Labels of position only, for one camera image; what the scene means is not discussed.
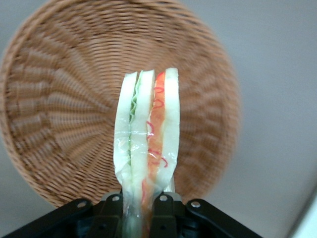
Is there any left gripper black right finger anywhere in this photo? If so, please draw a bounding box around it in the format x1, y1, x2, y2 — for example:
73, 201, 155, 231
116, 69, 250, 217
151, 193, 264, 238

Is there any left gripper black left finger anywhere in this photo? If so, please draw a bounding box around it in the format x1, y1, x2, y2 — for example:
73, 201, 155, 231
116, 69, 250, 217
0, 193, 124, 238

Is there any triangular sandwich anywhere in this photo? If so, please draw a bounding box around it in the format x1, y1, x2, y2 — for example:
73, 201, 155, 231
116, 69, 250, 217
113, 67, 180, 238

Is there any round brown wicker basket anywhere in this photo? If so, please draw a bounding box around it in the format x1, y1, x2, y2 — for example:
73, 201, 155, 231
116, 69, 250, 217
0, 0, 243, 209

